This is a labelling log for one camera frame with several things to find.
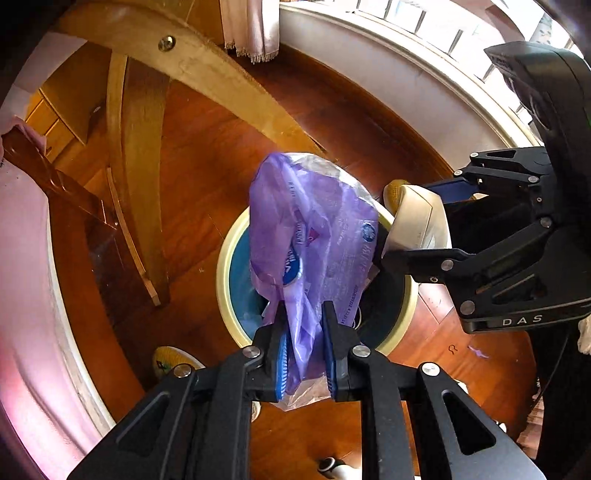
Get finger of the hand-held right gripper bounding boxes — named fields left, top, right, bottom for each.
left=381, top=216, right=556, bottom=320
left=424, top=148, right=553, bottom=204

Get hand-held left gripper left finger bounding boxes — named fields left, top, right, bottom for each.
left=67, top=323, right=293, bottom=480

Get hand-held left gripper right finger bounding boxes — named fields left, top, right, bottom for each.
left=322, top=300, right=548, bottom=480

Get cream trash bin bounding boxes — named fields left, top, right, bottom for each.
left=216, top=203, right=419, bottom=357

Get purple plastic bag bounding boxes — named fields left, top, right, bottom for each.
left=249, top=151, right=393, bottom=412

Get person's right forearm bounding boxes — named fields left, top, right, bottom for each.
left=576, top=316, right=591, bottom=356

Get yellow patterned slipper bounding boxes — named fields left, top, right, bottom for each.
left=382, top=179, right=452, bottom=251
left=152, top=346, right=206, bottom=382

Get white tube with black end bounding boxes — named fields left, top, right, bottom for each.
left=318, top=457, right=363, bottom=480

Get metal window bars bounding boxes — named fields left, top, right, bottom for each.
left=355, top=0, right=583, bottom=85

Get pink cloth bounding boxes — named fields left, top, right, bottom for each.
left=0, top=115, right=84, bottom=480

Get dark brown wooden board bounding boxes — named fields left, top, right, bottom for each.
left=2, top=127, right=120, bottom=232

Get wooden sideboard cabinet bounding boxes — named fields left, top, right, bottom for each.
left=25, top=88, right=89, bottom=162

